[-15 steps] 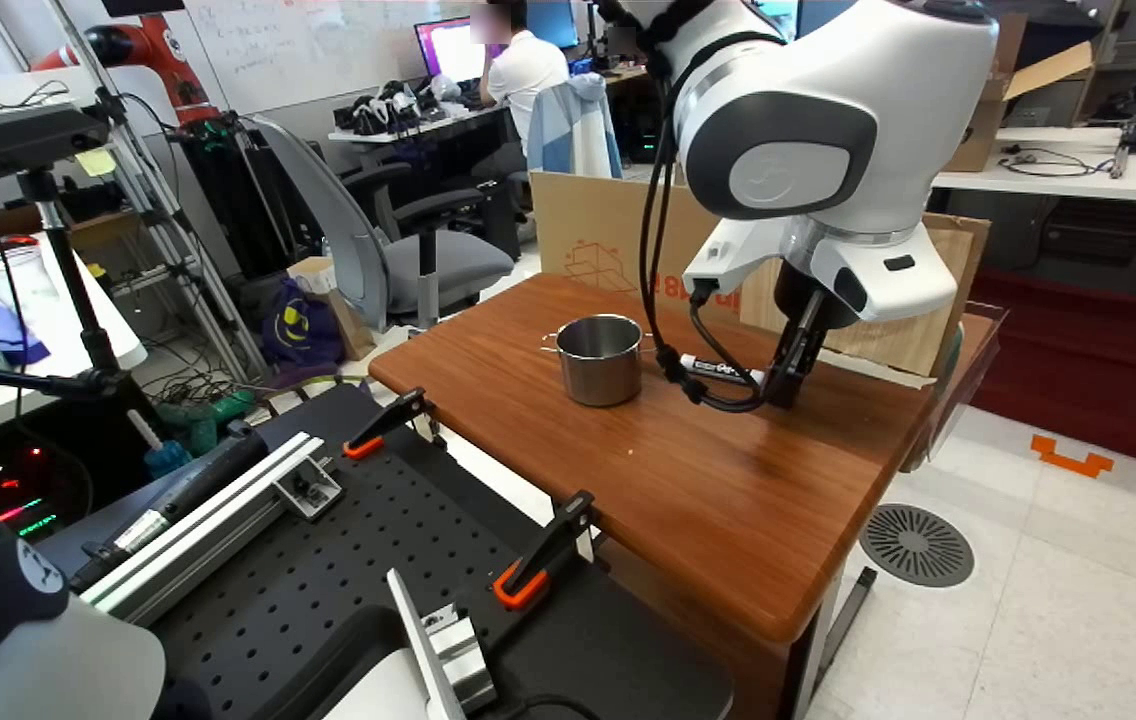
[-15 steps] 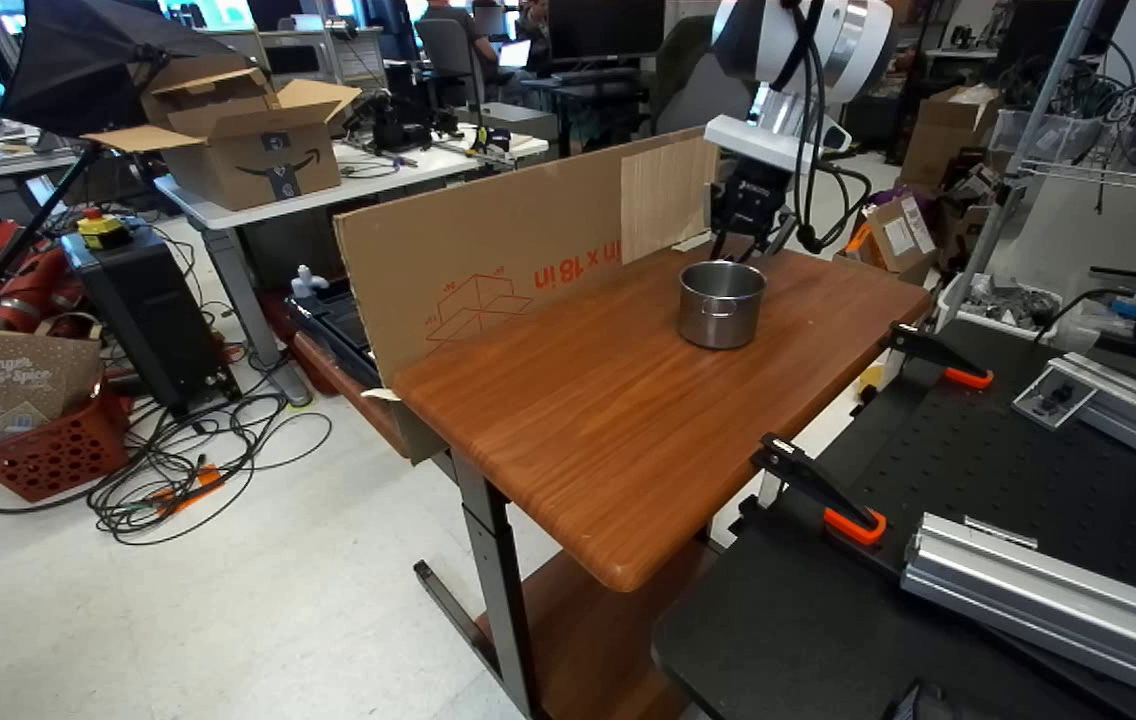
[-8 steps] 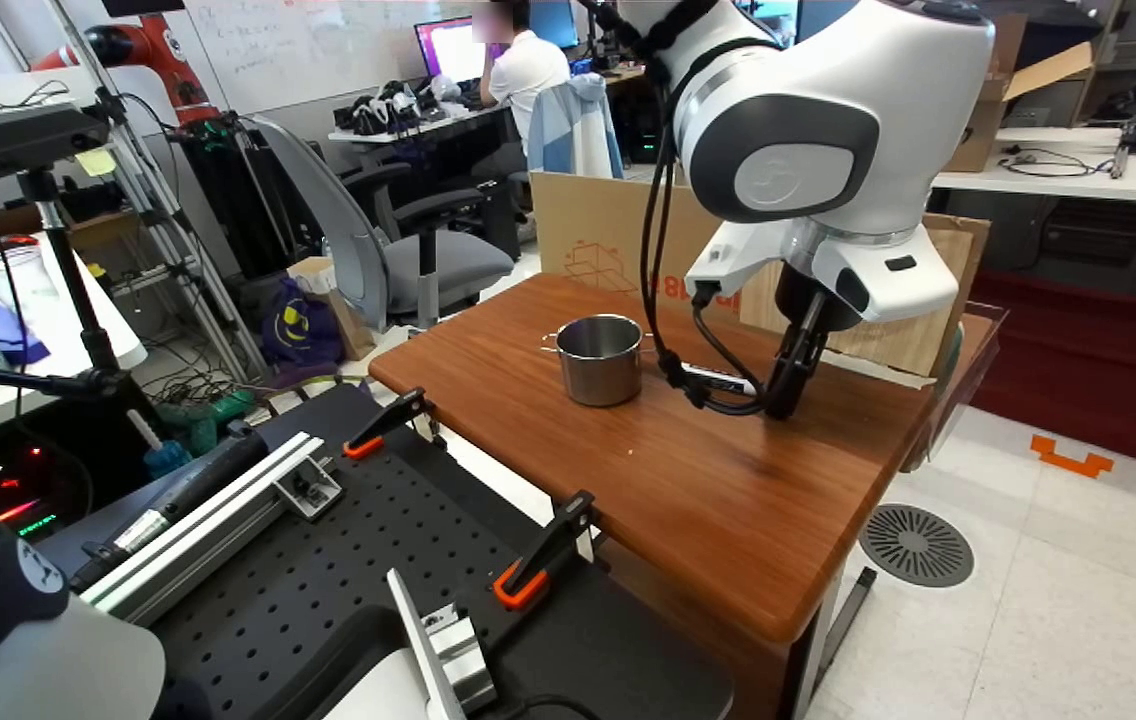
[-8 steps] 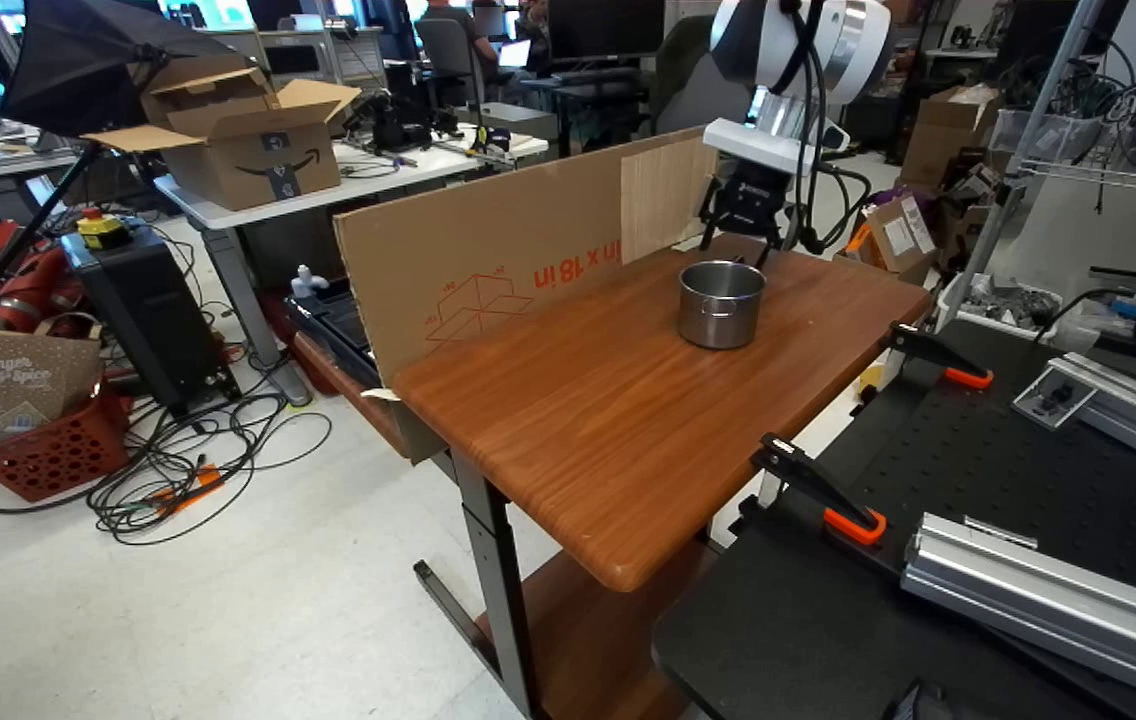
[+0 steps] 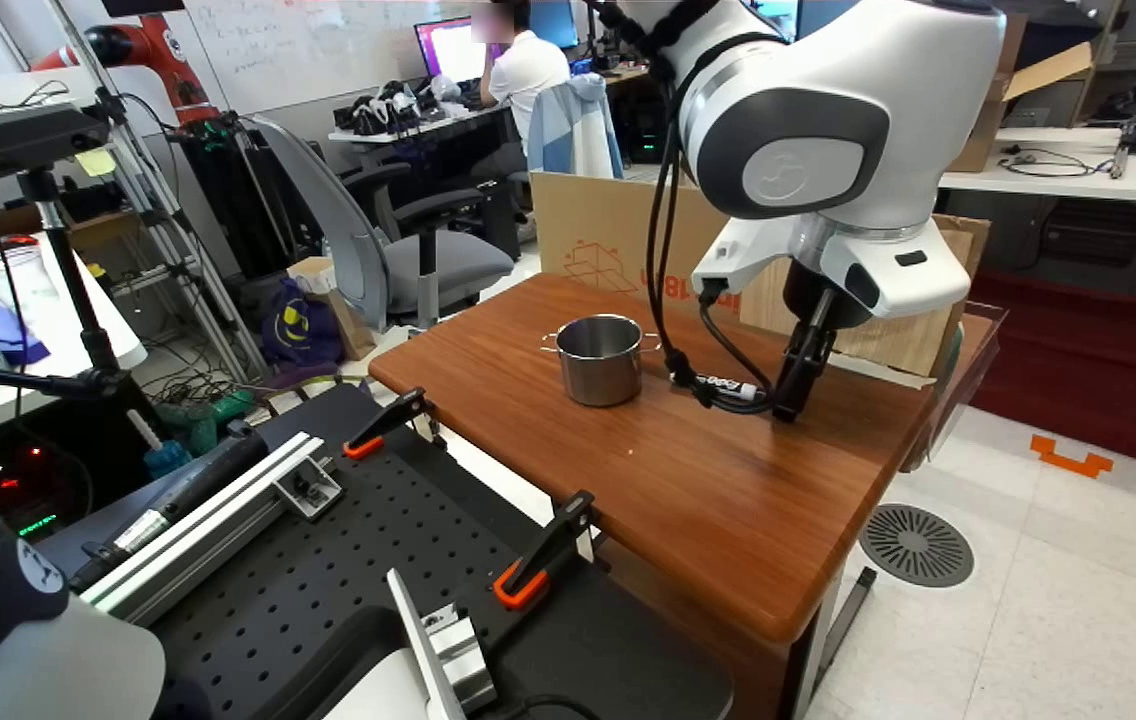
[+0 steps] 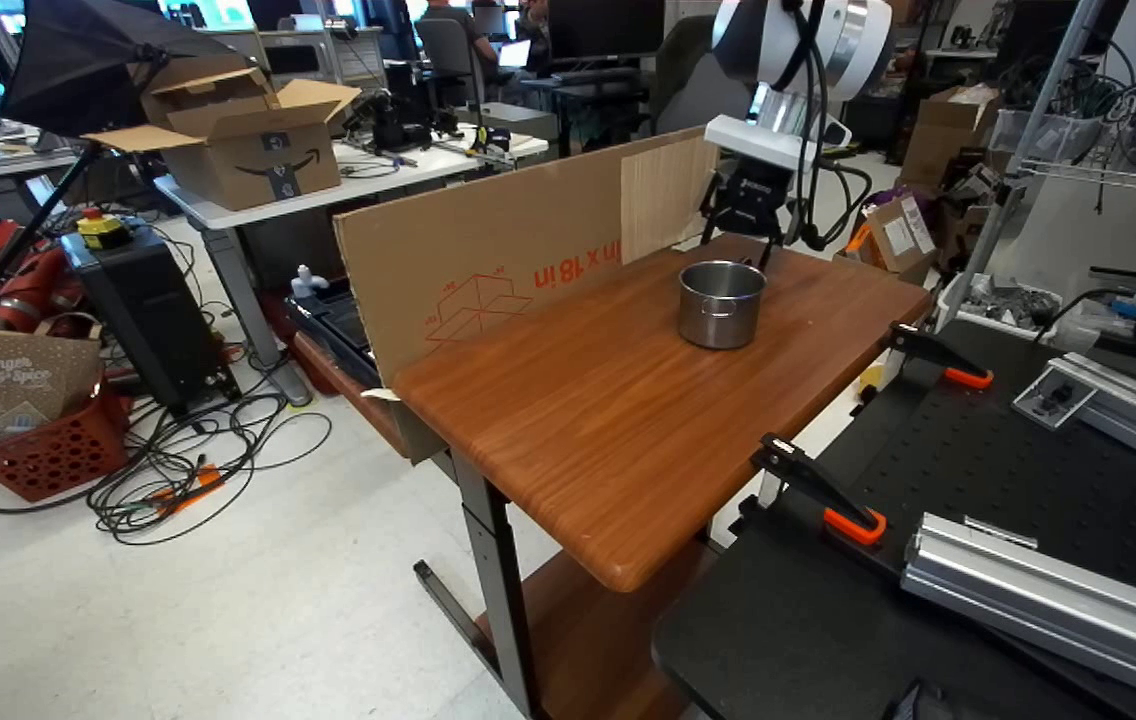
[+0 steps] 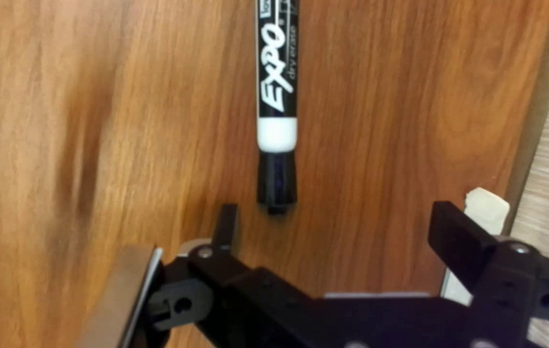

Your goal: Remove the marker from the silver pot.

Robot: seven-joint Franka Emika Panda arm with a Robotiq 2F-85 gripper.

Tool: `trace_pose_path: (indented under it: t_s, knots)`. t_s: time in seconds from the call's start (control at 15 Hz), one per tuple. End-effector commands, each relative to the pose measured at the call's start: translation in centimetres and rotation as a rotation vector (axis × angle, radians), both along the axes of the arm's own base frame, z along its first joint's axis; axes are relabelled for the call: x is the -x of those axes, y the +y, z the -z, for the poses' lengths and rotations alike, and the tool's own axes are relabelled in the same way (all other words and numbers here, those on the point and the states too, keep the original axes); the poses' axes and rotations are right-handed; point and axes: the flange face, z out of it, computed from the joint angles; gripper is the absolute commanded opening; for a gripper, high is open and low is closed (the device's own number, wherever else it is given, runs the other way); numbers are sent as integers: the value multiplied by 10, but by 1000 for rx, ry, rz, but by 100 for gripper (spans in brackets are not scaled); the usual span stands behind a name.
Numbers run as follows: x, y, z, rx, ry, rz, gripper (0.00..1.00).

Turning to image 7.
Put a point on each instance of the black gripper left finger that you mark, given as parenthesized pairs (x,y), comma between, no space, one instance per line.
(208,276)

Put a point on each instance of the white paper strip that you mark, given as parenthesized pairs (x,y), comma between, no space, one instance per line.
(490,209)

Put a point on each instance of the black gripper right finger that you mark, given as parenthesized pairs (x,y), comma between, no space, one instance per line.
(513,276)

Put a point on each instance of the black Expo dry-erase marker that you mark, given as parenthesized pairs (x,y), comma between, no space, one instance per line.
(277,97)

